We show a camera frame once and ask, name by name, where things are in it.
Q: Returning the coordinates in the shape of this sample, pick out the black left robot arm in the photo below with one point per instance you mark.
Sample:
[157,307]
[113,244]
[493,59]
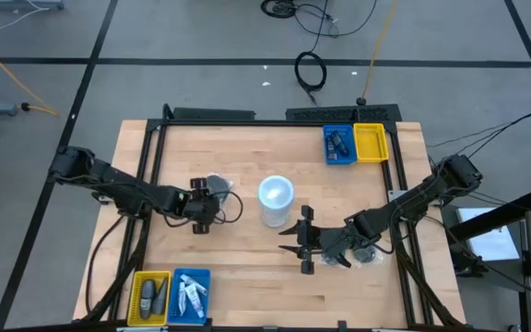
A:
[122,185]

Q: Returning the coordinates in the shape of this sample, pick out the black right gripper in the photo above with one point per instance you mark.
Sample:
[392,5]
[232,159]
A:
[310,240]

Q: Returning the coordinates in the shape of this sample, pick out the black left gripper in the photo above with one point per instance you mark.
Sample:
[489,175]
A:
[201,207]

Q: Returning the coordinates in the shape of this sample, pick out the grey squeeze tube with label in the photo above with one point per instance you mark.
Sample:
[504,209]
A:
[147,299]

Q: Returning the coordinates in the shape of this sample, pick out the white glossy board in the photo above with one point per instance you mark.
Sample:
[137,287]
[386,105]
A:
[493,242]

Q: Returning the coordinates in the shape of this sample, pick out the black flat box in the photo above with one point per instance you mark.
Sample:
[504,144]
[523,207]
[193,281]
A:
[215,113]

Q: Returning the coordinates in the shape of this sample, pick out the silver mounting plate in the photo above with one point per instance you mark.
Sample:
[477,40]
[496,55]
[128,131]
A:
[397,194]
[102,199]

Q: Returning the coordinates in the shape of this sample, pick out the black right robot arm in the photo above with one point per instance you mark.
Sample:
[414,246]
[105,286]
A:
[408,200]

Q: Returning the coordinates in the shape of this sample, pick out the black metal table frame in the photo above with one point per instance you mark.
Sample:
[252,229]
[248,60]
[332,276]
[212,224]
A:
[247,123]

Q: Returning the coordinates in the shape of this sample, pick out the black desk bar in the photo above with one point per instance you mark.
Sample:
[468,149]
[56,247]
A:
[500,213]

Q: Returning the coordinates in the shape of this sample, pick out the white plastic cup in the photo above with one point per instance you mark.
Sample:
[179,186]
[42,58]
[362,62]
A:
[275,193]

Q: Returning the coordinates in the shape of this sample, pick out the yellow plastic basket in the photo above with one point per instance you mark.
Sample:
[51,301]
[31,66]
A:
[371,143]
[134,304]

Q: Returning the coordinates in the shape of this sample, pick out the black perforated box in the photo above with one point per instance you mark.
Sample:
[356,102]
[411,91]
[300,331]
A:
[344,113]

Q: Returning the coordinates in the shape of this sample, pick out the white toothpaste tube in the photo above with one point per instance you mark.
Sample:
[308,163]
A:
[195,299]
[193,283]
[331,150]

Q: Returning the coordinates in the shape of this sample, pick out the blue plastic basket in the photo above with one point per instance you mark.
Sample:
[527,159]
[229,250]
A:
[345,160]
[202,275]

